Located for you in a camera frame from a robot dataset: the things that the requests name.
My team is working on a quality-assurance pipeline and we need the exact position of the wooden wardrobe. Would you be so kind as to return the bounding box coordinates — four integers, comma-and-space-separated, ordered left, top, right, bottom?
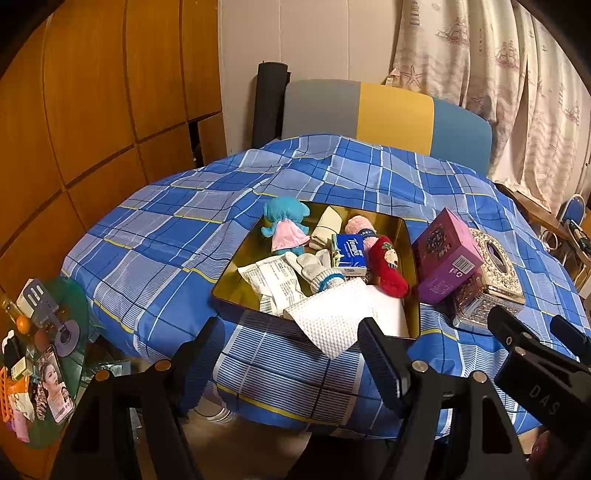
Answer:
0, 0, 228, 296

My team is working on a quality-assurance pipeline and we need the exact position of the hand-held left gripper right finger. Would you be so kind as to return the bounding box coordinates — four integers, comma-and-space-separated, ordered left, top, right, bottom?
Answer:
358, 318, 529, 480

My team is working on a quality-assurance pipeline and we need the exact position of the black rolled mat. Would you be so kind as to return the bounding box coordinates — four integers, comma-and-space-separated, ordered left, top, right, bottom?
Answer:
251, 61, 291, 151

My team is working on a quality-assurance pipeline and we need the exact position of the white printed packet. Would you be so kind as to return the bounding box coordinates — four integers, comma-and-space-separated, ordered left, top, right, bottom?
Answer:
238, 256, 306, 318

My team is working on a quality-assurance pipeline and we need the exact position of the grey yellow blue chair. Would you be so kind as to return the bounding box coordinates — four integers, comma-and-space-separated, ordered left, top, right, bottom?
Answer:
281, 79, 493, 175

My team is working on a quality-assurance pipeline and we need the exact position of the pink cardboard box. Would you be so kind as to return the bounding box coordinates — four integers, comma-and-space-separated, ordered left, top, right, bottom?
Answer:
412, 207, 485, 306

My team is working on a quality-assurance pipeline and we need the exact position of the white knit glove blue band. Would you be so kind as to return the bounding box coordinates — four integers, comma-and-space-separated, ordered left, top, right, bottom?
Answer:
285, 251, 348, 295

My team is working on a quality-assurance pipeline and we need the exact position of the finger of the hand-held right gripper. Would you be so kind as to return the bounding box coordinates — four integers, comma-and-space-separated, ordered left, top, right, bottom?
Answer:
487, 305, 548, 366
549, 316, 591, 361

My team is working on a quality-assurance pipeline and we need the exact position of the red knit sock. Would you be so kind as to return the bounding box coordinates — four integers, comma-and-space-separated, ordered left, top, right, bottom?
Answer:
368, 235, 410, 299

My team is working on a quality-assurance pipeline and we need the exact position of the pink fluffy sock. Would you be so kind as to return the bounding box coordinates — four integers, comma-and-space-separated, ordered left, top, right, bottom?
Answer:
344, 215, 378, 241

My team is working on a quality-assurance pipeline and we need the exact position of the blue white tissue pack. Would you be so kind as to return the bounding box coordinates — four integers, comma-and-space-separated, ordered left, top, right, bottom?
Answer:
331, 233, 371, 278

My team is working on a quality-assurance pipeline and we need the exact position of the green power drill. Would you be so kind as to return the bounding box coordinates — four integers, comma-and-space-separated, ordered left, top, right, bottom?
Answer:
567, 219, 591, 252

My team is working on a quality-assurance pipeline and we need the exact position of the blue plaid bed sheet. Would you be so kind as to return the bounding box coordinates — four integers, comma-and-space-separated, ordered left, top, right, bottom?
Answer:
61, 134, 591, 440

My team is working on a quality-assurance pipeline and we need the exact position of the golden tin box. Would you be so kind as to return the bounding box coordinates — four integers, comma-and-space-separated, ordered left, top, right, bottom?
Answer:
211, 200, 422, 343

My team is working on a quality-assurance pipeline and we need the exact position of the ship print curtain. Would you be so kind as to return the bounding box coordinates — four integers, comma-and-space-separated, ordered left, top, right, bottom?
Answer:
382, 0, 591, 210

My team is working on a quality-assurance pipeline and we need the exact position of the ornate golden tissue box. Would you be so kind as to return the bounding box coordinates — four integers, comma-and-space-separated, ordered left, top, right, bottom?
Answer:
451, 227, 528, 336

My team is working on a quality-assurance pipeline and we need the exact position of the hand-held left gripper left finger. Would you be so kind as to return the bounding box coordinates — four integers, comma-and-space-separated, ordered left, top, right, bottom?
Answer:
48, 316, 227, 480

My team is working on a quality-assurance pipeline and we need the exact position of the grey slotted spatula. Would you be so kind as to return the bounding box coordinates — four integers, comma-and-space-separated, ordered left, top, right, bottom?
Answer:
28, 280, 66, 327

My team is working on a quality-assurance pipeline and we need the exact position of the wooden desk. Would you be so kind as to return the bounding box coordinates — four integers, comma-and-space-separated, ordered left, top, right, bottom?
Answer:
495, 182, 570, 232

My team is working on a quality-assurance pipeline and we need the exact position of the teal plush toy pink dress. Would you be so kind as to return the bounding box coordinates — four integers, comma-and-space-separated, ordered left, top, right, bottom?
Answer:
261, 196, 311, 256

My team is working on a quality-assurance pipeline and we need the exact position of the green glass round table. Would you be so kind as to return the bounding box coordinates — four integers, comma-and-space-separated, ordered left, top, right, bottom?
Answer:
0, 276, 96, 452

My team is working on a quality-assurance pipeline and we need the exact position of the blue folding chair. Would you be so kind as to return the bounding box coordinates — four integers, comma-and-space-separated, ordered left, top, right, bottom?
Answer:
555, 193, 588, 232

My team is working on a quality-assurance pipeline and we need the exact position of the white paper towel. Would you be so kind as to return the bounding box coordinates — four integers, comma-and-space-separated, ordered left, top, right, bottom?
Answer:
282, 279, 376, 361

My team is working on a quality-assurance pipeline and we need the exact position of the beige sock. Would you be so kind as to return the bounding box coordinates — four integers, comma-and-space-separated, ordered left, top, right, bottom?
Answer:
309, 206, 345, 251

